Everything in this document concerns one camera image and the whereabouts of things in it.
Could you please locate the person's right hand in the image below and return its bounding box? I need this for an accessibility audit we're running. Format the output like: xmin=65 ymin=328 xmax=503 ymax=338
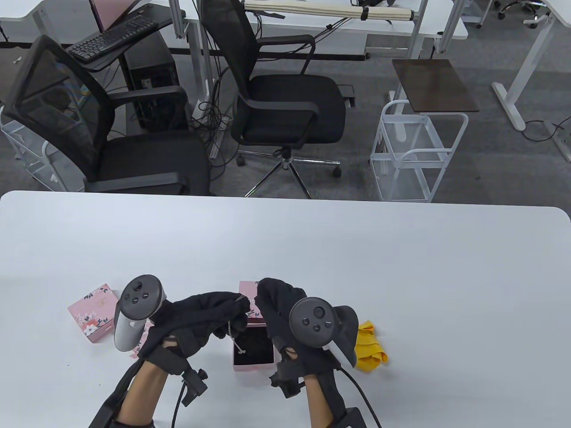
xmin=255 ymin=278 xmax=343 ymax=375

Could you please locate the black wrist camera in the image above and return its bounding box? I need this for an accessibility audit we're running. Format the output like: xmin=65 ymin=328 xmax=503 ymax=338
xmin=269 ymin=360 xmax=305 ymax=399
xmin=181 ymin=368 xmax=209 ymax=407

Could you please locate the black computer tower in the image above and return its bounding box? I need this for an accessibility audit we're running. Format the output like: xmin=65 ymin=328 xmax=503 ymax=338
xmin=123 ymin=32 xmax=190 ymax=132

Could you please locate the tangle of black cables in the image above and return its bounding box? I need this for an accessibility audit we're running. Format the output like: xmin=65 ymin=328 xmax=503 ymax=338
xmin=192 ymin=53 xmax=237 ymax=179

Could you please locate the white wire cart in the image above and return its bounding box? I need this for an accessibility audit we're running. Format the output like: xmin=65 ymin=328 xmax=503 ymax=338
xmin=369 ymin=100 xmax=469 ymax=203
xmin=0 ymin=107 xmax=67 ymax=192

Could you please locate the black labelled forearm box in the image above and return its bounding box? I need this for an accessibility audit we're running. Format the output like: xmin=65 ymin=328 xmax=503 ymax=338
xmin=332 ymin=407 xmax=371 ymax=428
xmin=107 ymin=416 xmax=156 ymax=428

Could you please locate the pink tray black lining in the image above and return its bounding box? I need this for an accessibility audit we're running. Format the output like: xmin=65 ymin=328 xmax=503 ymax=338
xmin=232 ymin=325 xmax=276 ymax=373

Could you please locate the person's right forearm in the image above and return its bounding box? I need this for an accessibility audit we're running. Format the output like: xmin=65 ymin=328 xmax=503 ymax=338
xmin=303 ymin=372 xmax=339 ymax=428

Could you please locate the white desk foot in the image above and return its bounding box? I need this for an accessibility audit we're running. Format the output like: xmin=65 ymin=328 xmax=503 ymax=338
xmin=543 ymin=119 xmax=571 ymax=162

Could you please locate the dark brown wooden board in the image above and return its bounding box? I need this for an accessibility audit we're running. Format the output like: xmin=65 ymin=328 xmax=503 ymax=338
xmin=392 ymin=59 xmax=480 ymax=113

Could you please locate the black glove cable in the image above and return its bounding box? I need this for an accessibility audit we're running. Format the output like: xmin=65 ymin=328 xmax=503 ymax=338
xmin=171 ymin=383 xmax=186 ymax=428
xmin=339 ymin=366 xmax=382 ymax=428

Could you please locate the yellow cleaning cloth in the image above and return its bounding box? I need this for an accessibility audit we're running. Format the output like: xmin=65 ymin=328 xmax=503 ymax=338
xmin=355 ymin=320 xmax=389 ymax=373

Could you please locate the grey hand controller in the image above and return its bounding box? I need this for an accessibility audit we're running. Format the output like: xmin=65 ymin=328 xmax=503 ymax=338
xmin=114 ymin=274 xmax=168 ymax=353
xmin=289 ymin=296 xmax=359 ymax=369

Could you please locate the black mesh office chair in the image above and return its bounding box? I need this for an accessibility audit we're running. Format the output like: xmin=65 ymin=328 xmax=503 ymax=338
xmin=2 ymin=35 xmax=213 ymax=196

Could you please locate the pink floral box, middle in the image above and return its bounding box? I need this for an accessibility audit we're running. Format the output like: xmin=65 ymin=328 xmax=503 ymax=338
xmin=129 ymin=321 xmax=155 ymax=359

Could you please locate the silver chain necklace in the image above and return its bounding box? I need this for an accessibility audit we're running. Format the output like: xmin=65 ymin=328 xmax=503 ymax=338
xmin=228 ymin=294 xmax=248 ymax=356

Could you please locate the rolled beige mat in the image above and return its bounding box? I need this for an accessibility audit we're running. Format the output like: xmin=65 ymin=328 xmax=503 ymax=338
xmin=243 ymin=0 xmax=415 ymax=22

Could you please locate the black chair chrome base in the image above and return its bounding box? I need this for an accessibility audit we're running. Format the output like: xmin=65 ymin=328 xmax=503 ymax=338
xmin=199 ymin=0 xmax=348 ymax=199

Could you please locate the person's left forearm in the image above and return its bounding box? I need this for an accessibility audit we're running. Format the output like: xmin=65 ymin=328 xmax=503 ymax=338
xmin=118 ymin=339 xmax=170 ymax=424

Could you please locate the pink floral gift box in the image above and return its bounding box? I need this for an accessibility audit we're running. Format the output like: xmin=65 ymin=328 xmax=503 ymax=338
xmin=68 ymin=283 xmax=121 ymax=344

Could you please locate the black keyboard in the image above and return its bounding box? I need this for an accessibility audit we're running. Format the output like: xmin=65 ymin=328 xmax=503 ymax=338
xmin=67 ymin=16 xmax=160 ymax=63

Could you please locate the person's left hand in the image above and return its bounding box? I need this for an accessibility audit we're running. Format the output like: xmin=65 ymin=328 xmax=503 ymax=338
xmin=138 ymin=291 xmax=251 ymax=375

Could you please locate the black keyboard tray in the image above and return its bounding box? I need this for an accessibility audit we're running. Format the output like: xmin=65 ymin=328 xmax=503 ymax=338
xmin=67 ymin=5 xmax=174 ymax=73

